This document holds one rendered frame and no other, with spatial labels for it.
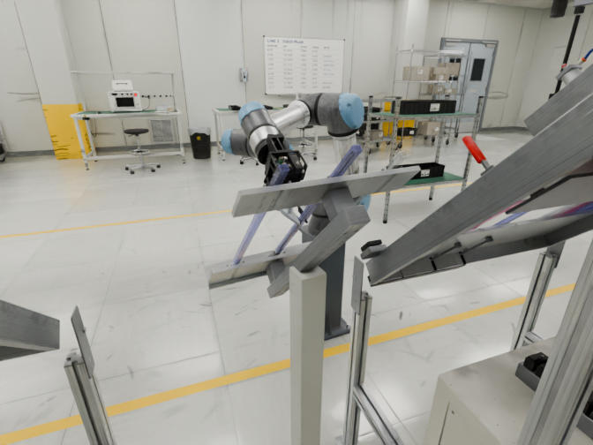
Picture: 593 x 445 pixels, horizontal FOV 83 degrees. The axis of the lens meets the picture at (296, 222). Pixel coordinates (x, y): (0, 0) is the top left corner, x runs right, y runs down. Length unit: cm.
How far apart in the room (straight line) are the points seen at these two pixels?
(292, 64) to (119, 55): 325
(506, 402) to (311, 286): 44
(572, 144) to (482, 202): 16
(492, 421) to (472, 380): 9
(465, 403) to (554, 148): 50
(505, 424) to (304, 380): 40
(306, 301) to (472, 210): 36
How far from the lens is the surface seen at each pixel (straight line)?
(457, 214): 67
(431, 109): 338
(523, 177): 58
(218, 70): 738
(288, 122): 115
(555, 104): 61
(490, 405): 82
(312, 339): 79
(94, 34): 744
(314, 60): 789
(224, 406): 156
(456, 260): 114
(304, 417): 96
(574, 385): 57
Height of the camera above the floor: 119
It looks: 22 degrees down
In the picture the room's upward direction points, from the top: straight up
